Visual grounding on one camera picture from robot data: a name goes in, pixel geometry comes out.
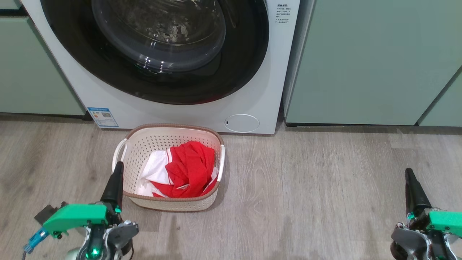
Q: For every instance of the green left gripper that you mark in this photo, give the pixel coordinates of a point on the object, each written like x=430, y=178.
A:
x=75, y=218

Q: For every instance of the perforated cream laundry basket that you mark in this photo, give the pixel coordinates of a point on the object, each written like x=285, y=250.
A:
x=158, y=141

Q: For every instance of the wide pale green cabinet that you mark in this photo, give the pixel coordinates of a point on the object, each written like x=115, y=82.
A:
x=361, y=61

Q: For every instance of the blue energy label sticker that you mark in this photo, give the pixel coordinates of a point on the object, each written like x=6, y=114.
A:
x=103, y=116

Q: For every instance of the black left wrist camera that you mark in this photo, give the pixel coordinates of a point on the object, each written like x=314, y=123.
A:
x=47, y=213

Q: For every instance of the pale green cabinet with drawer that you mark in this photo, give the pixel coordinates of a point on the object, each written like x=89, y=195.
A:
x=32, y=65

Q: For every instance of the red and white jersey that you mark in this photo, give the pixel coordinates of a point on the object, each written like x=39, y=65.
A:
x=155, y=169

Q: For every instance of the blue left wrist connector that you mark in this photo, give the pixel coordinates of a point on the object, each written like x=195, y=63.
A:
x=36, y=240

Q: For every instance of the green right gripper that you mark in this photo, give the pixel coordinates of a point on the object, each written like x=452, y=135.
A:
x=445, y=222

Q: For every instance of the white front-load washing machine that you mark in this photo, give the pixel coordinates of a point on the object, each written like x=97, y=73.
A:
x=252, y=94

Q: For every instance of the round glass washing machine door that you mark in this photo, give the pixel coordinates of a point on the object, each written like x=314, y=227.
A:
x=162, y=36

